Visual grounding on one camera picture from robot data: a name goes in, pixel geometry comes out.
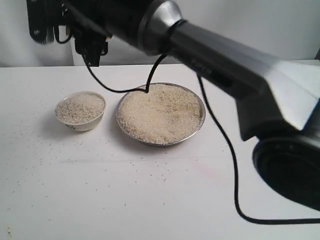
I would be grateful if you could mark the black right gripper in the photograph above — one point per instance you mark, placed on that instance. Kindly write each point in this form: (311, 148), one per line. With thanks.
(93, 21)

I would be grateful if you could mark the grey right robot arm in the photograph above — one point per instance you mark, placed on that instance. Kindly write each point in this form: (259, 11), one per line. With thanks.
(277, 101)

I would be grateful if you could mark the white floral ceramic bowl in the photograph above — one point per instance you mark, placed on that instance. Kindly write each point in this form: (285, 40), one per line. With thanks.
(81, 111)

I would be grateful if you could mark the round steel rice tray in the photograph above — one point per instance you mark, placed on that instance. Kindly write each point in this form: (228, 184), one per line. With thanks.
(166, 116)

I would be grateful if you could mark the white backdrop curtain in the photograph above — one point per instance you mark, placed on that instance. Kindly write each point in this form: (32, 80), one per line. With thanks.
(289, 29)

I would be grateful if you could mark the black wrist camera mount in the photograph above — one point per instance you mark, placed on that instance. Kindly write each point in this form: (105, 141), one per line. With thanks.
(44, 19)

